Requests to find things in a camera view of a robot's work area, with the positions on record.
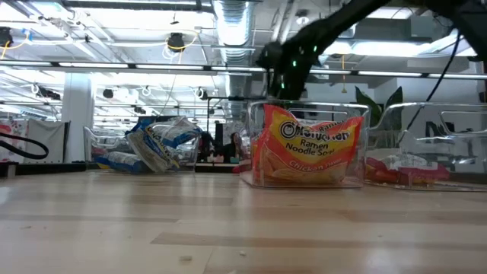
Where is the black pipe stand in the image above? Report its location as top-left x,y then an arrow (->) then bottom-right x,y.
205,95 -> 266,135

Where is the silver ventilation duct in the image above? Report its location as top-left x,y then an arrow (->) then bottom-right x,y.
211,0 -> 255,126

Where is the overhead light bar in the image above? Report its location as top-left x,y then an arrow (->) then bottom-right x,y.
0,59 -> 487,81

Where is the green plant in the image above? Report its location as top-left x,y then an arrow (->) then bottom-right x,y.
355,85 -> 404,148

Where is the colourful poster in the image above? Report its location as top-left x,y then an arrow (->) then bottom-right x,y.
0,120 -> 27,163

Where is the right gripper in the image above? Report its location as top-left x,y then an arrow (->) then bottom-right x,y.
258,26 -> 324,102

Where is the white column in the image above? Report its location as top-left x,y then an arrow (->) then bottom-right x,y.
62,72 -> 97,163

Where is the person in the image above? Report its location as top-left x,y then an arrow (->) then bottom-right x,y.
223,131 -> 244,164

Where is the black table edge rail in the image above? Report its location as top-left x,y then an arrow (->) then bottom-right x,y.
14,161 -> 248,177

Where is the ceiling light fixture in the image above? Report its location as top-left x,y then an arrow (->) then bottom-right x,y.
323,37 -> 469,59

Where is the black cable loop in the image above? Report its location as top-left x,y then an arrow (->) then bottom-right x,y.
0,131 -> 49,161

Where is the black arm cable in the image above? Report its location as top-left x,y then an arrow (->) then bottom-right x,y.
405,32 -> 463,132

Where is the orange Maruchan noodle pack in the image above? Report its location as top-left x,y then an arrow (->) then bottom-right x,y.
252,104 -> 365,188

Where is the yellow hanging pendant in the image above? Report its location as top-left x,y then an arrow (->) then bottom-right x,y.
339,55 -> 348,94

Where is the black ceiling device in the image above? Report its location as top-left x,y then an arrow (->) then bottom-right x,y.
0,26 -> 14,49
166,32 -> 186,53

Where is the clear plastic bin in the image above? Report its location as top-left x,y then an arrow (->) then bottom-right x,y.
82,124 -> 200,173
364,101 -> 487,193
246,100 -> 372,190

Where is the blue Maruchan noodle pack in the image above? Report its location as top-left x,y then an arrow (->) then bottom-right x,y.
126,127 -> 180,173
129,115 -> 204,155
94,151 -> 151,174

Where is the white partition board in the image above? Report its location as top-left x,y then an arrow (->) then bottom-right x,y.
26,119 -> 71,163

